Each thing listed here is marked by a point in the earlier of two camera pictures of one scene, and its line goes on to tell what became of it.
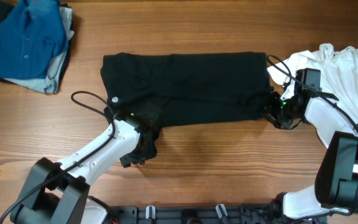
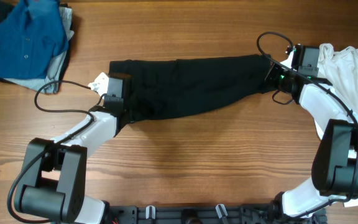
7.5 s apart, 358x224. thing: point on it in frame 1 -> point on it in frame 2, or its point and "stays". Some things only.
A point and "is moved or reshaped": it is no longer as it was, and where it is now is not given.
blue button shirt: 23,45 stays
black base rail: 206,214 stays
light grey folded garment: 51,83 stays
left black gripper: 151,152 -> 130,97
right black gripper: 268,111 -> 270,78
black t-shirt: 188,88 is moved or reshaped
